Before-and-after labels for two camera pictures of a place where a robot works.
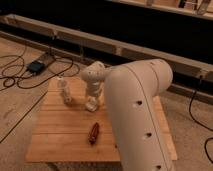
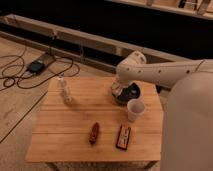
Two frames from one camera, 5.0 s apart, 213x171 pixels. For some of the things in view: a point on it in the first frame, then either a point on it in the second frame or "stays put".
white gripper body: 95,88 → 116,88
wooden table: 72,133 stays put
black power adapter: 36,66 stays put
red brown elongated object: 93,133 stays put
